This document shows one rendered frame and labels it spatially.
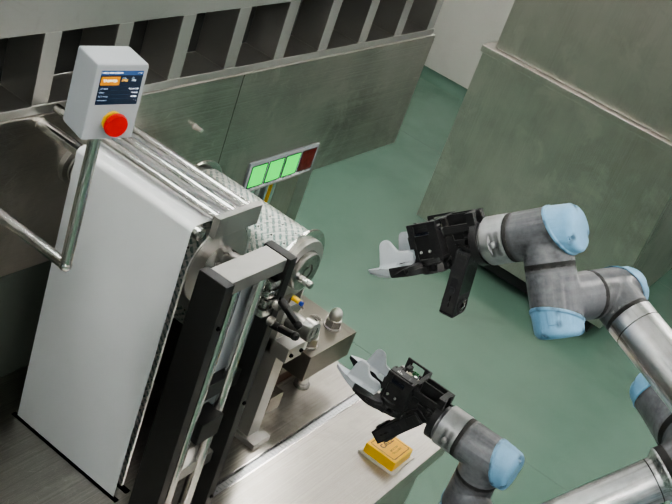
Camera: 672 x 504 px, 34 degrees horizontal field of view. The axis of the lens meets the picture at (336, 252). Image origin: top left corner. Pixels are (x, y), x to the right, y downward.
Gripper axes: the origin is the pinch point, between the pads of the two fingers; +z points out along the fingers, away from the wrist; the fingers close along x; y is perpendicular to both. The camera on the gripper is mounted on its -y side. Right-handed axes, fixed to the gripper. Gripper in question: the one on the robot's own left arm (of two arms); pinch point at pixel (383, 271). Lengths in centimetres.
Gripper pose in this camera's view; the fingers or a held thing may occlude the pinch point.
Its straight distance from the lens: 180.3
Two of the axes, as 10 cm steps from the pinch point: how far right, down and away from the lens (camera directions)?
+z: -7.9, 1.3, 6.0
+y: -2.6, -9.6, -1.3
